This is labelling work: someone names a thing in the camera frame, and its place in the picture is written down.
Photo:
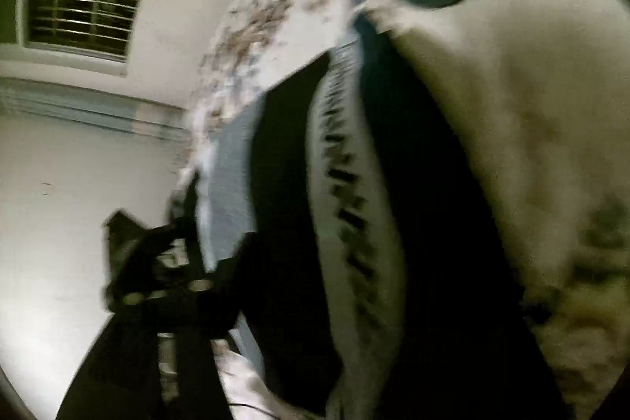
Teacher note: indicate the grey-green curtain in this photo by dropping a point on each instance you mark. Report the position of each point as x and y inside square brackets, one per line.
[74, 105]

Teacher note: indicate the striped knit sweater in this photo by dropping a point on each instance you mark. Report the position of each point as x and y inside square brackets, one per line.
[285, 203]

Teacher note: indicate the barred window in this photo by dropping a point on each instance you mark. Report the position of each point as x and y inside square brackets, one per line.
[83, 11]

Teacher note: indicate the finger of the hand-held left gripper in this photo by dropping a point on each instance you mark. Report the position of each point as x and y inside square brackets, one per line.
[142, 257]

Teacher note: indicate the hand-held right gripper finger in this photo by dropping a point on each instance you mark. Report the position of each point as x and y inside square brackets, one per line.
[187, 316]

